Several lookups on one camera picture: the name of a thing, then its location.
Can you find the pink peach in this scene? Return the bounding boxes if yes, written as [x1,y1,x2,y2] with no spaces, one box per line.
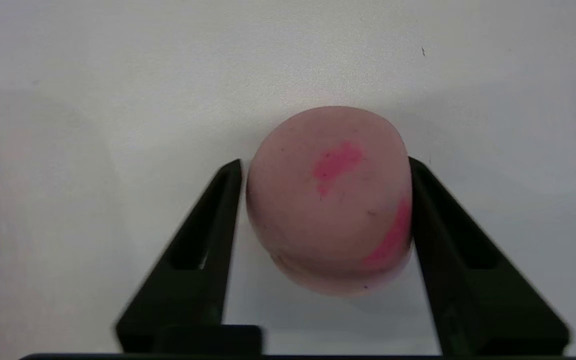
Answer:
[245,106,414,297]

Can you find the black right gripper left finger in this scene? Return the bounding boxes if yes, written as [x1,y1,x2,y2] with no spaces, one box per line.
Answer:
[115,159,263,355]

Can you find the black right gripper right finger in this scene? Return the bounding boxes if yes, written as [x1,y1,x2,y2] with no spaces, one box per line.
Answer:
[408,157,570,356]

